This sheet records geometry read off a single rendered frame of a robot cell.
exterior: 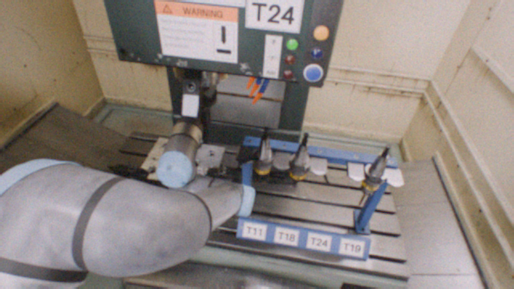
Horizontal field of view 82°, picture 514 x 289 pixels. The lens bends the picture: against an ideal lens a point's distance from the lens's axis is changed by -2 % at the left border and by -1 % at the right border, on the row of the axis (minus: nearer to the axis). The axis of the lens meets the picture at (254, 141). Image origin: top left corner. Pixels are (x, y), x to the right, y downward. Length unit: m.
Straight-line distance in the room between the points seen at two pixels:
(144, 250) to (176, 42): 0.41
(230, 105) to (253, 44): 0.90
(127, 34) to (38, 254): 0.44
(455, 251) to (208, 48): 1.16
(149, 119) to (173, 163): 1.50
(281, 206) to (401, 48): 1.05
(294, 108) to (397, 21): 0.66
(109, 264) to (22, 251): 0.09
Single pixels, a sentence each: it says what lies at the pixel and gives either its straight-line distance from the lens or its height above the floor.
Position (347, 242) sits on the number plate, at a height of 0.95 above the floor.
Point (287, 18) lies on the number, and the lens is 0.57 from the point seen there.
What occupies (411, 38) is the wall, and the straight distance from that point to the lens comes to 1.76.
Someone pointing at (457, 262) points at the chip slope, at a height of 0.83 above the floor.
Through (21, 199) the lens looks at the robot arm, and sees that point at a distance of 0.43.
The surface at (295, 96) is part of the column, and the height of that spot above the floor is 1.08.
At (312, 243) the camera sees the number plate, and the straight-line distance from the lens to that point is 1.08.
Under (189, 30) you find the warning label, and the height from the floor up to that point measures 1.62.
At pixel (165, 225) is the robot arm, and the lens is 0.37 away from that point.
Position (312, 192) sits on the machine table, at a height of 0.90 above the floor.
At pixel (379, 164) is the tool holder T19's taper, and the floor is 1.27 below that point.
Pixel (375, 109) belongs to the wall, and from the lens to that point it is 1.94.
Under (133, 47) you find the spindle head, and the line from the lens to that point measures 0.69.
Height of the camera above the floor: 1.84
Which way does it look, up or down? 41 degrees down
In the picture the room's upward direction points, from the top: 4 degrees clockwise
